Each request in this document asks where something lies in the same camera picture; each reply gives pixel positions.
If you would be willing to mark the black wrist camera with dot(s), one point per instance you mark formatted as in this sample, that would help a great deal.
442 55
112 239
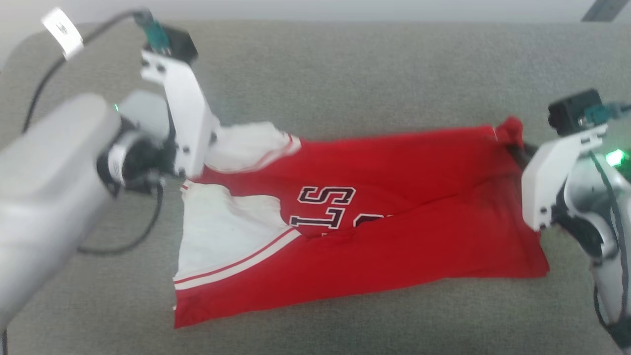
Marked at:
572 111
180 42

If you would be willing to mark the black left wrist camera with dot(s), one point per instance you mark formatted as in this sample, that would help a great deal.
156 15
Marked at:
180 42

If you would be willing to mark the grey fabric sofa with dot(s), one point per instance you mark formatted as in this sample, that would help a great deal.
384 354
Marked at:
369 74

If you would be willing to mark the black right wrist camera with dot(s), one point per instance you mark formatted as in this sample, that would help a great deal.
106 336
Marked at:
572 111

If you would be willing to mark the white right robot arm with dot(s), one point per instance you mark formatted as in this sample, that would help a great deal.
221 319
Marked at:
616 296

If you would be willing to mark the grey metal pole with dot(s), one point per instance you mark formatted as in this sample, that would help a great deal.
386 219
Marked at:
602 10

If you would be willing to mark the teal left camera connector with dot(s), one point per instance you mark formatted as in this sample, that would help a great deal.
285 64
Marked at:
154 32

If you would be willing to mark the red and white jersey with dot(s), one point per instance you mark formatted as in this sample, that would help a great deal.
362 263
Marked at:
394 256

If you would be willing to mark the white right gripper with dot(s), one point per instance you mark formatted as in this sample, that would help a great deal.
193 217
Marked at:
547 187

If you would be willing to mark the teal right camera connector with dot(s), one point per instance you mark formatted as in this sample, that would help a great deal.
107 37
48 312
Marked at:
604 114

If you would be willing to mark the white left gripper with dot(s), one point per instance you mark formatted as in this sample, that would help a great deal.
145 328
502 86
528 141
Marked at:
190 113

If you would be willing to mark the teal camera connector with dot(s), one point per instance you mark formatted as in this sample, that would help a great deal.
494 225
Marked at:
154 32
604 114

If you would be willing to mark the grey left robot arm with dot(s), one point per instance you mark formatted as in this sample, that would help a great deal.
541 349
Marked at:
44 197

